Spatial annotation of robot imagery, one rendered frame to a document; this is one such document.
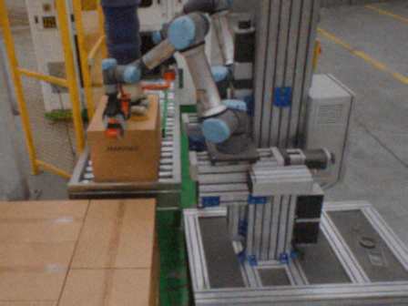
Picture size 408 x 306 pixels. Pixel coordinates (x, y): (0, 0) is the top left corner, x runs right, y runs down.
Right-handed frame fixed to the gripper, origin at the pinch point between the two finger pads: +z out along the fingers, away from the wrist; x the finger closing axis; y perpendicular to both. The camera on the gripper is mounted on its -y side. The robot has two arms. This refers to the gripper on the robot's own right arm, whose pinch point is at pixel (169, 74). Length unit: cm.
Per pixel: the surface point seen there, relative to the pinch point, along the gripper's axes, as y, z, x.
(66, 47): -9, -19, -71
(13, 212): 86, 53, -92
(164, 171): 42, 53, -4
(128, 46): 39, -30, -22
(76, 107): -9, 26, -71
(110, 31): 39, -39, -31
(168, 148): 8, 53, -2
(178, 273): 79, 107, 3
